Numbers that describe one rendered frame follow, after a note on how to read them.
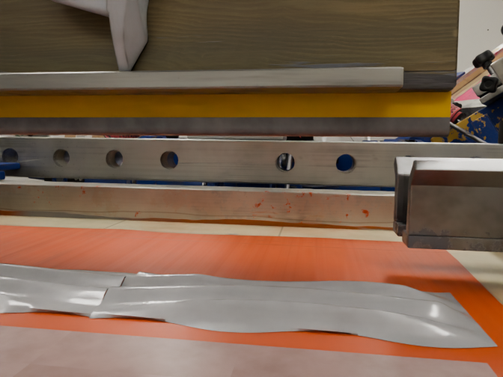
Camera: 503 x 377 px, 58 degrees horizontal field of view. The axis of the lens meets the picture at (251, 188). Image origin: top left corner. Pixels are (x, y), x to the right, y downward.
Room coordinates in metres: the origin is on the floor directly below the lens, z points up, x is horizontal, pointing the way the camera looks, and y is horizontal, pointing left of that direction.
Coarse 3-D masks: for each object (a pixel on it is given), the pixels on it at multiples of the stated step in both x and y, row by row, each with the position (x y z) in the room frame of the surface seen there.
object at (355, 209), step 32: (0, 192) 0.49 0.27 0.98; (32, 192) 0.49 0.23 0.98; (64, 192) 0.48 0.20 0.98; (96, 192) 0.48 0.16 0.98; (128, 192) 0.47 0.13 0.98; (160, 192) 0.47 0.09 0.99; (192, 192) 0.46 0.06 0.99; (224, 192) 0.46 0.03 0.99; (256, 192) 0.45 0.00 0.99; (288, 192) 0.45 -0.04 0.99; (320, 192) 0.45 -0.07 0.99; (352, 192) 0.45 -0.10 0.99; (384, 192) 0.46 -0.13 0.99; (256, 224) 0.45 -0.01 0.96; (288, 224) 0.45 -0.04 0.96; (320, 224) 0.44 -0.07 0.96; (352, 224) 0.44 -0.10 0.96; (384, 224) 0.44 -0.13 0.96
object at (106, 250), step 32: (0, 256) 0.32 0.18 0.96; (32, 256) 0.32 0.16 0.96; (64, 256) 0.32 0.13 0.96; (96, 256) 0.32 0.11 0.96; (128, 256) 0.32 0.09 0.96; (160, 256) 0.32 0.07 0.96; (0, 320) 0.20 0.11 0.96; (32, 320) 0.20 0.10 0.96; (64, 320) 0.20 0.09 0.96; (0, 352) 0.17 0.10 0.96; (32, 352) 0.17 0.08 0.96
